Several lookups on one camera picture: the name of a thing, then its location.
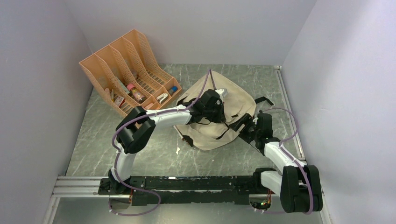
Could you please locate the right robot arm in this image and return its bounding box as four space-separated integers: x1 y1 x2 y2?
228 112 323 214

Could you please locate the beige canvas backpack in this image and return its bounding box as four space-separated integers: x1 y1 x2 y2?
175 71 266 151

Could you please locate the blue-capped grey bottle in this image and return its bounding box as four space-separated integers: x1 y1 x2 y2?
168 86 178 96

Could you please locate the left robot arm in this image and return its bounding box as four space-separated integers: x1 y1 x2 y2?
108 88 227 194

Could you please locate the green white card pack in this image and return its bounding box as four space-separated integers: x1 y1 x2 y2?
116 77 130 95

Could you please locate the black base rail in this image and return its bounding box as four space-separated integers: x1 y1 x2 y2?
98 174 269 206

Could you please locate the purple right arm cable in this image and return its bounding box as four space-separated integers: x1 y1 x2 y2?
261 107 315 216

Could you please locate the white stapler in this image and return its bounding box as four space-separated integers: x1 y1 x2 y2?
156 93 169 104

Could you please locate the pink-capped glitter bottle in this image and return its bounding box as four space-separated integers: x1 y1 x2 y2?
127 83 147 104

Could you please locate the orange plastic file organizer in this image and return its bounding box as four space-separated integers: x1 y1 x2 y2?
79 29 183 117

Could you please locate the red small box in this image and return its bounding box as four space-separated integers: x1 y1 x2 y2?
114 96 125 108

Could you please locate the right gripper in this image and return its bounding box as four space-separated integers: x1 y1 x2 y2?
228 113 260 143

